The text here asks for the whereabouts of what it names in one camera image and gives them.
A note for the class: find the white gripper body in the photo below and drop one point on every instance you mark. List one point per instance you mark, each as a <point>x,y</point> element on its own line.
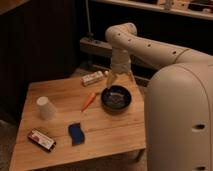
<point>120,61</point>

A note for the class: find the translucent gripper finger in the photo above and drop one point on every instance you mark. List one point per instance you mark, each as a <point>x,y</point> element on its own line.
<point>110,79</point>
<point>131,77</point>

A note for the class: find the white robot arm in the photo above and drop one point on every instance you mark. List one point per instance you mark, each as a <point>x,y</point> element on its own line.
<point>178,105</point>

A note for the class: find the dark ceramic bowl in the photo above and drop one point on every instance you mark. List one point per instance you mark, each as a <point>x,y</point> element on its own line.
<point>116,98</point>

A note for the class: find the orange carrot toy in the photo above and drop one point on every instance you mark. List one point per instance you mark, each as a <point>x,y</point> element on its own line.
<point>89,100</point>

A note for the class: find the metal pole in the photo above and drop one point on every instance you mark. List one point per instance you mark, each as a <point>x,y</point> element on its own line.
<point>90,34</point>

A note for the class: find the blue sponge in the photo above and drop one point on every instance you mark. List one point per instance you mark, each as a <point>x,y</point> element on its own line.
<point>76,133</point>

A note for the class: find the wooden shelf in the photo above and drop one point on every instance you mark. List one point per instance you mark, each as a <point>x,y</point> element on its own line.
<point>187,8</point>

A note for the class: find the wooden table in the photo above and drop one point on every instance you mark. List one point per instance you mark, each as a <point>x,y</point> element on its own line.
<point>56,130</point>

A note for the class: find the red and white box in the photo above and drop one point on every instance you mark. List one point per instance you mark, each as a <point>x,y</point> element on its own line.
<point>41,140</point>

